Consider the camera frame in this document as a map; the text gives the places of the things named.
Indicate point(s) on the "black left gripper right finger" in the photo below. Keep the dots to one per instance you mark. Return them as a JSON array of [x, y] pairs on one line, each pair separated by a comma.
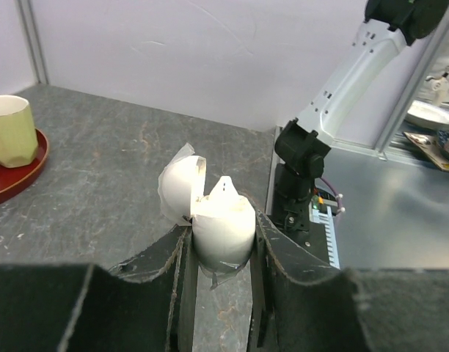
[[301, 303]]

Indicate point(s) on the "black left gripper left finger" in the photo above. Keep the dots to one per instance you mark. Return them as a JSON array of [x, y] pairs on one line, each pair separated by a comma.
[[145, 303]]

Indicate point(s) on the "white earbud charging case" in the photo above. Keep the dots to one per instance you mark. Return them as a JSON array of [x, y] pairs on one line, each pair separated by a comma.
[[223, 223]]

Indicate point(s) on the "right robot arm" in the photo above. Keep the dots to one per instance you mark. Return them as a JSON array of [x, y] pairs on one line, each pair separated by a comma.
[[387, 28]]

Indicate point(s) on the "dark red round tray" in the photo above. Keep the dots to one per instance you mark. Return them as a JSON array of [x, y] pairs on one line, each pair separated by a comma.
[[15, 180]]

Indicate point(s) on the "pale green cup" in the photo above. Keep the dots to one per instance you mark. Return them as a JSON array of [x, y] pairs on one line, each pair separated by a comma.
[[18, 137]]

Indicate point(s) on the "light blue cable duct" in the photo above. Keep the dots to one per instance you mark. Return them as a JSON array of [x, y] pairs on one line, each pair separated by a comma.
[[327, 220]]

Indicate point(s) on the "patterned items outside enclosure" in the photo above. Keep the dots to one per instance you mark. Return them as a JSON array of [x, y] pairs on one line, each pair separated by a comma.
[[436, 147]]

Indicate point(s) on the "white dish outside enclosure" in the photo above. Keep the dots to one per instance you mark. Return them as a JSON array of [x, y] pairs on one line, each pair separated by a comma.
[[428, 116]]

